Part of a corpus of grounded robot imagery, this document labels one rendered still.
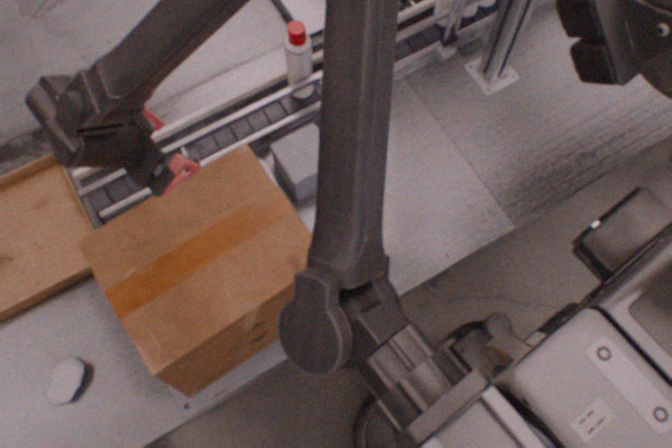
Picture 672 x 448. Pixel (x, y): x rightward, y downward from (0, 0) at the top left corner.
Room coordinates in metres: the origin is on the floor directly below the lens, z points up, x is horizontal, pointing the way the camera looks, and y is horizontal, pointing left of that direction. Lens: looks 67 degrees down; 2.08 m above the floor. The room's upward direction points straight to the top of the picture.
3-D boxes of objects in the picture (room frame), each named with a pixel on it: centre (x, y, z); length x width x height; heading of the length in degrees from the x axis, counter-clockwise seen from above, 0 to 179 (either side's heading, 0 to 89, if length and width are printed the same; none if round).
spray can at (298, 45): (0.76, 0.07, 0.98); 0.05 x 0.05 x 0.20
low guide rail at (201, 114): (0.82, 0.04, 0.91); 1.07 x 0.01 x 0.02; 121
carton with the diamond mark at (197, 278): (0.32, 0.20, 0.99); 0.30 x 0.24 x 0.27; 125
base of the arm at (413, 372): (0.09, -0.07, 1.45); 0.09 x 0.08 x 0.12; 129
